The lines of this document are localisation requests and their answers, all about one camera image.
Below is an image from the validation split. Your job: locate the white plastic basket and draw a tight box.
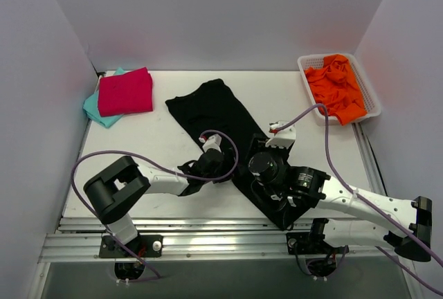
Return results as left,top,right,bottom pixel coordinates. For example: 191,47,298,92
297,53,381,126

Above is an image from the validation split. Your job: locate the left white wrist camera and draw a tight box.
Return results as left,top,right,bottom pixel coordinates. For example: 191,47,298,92
199,134,222,152

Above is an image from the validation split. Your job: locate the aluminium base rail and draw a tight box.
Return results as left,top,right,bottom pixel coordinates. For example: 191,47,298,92
37,217,415,264

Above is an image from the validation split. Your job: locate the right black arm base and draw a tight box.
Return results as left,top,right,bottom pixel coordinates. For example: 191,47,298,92
286,232,349,280

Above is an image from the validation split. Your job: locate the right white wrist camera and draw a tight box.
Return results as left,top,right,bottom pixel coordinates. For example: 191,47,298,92
265,120,296,150

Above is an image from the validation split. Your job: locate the folded pink t-shirt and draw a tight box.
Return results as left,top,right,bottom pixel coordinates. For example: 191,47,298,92
98,67,154,117

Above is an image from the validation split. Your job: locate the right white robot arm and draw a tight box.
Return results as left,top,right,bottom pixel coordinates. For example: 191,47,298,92
246,134,432,262

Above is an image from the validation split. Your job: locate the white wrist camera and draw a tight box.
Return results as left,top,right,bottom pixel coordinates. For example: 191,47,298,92
265,120,296,150
199,134,222,152

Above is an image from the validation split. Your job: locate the folded teal t-shirt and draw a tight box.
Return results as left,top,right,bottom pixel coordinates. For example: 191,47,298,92
82,87,123,129

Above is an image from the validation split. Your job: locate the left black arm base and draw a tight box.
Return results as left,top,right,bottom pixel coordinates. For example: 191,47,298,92
98,235,163,281

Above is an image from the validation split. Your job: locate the crumpled orange t-shirt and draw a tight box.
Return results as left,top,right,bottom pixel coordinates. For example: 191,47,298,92
305,54,367,125

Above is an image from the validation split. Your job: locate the black t-shirt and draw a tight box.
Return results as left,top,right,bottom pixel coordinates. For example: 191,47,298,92
165,79,297,230

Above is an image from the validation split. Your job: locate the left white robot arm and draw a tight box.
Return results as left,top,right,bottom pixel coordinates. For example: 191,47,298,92
83,148,235,257

